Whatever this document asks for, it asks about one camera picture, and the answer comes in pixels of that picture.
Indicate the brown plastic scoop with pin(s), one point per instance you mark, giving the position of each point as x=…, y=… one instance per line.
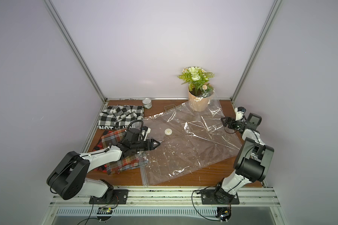
x=169, y=107

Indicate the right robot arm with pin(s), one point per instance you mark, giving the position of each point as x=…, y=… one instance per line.
x=253, y=159

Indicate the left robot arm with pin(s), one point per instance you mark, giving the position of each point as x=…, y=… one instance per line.
x=69, y=179

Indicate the clear plastic vacuum bag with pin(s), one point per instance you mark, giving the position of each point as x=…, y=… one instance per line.
x=189, y=140

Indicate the potted artificial flower plant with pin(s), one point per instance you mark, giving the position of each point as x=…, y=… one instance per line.
x=200, y=91

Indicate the black white checked shirt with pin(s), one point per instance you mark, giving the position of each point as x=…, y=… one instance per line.
x=118, y=117

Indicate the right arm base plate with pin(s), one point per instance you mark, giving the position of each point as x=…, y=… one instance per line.
x=210, y=196

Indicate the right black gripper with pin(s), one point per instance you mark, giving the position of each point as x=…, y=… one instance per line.
x=231, y=123

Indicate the small labelled tin can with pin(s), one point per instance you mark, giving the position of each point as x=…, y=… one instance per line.
x=147, y=103

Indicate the multicolour tartan shirt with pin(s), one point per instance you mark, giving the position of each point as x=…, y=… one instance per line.
x=128, y=163

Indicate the red black checked shirt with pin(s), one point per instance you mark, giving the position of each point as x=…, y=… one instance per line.
x=103, y=168

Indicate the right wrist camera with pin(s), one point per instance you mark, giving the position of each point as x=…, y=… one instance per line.
x=239, y=113

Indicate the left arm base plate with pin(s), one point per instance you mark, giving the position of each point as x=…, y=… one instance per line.
x=115, y=196

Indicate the aluminium rail frame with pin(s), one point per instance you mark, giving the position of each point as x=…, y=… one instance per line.
x=257, y=206

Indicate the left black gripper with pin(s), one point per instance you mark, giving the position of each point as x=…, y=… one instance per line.
x=152, y=144

